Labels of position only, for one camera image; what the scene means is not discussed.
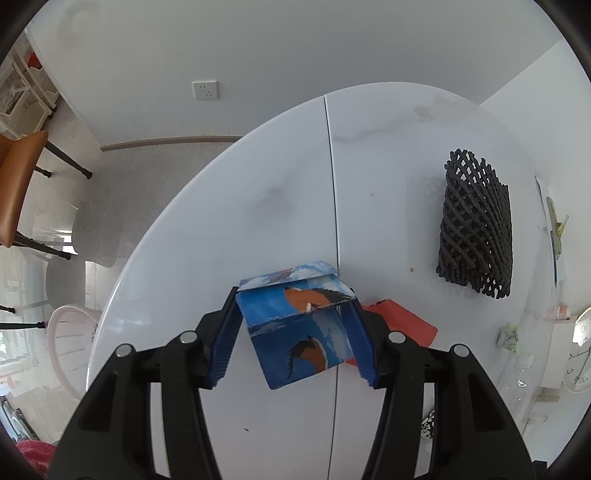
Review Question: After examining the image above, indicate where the white plastic trash bin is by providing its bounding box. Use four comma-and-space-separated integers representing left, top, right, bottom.
46, 305, 101, 400

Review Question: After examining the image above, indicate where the black foam mesh sleeve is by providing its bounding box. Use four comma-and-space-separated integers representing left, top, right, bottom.
436, 149, 513, 299

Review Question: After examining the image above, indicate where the blue bird-print paper wrapper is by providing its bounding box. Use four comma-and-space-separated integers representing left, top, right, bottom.
236, 261, 356, 390

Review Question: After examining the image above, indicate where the small green crumpled wrapper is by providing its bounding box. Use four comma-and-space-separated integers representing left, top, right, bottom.
496, 323, 520, 355

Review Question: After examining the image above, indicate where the white shelf rack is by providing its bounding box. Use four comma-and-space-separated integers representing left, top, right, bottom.
0, 32, 60, 140

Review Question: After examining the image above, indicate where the white wall socket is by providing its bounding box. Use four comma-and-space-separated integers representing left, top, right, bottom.
191, 80, 218, 101

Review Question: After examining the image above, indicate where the red flat paper packet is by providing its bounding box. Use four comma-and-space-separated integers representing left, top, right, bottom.
339, 299, 438, 366

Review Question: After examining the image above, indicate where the round white wall clock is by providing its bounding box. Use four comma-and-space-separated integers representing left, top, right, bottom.
563, 308, 591, 393

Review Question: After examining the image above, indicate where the white box under clock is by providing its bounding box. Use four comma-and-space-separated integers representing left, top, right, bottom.
540, 320, 575, 389

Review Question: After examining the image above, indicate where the brown white snack wrapper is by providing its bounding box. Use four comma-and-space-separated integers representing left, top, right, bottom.
421, 410, 436, 440

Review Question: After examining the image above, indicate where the orange leather chair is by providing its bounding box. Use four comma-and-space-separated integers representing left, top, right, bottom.
0, 130, 92, 260

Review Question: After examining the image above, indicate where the clear plastic water bottle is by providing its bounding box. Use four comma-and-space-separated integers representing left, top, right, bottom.
497, 353, 539, 435

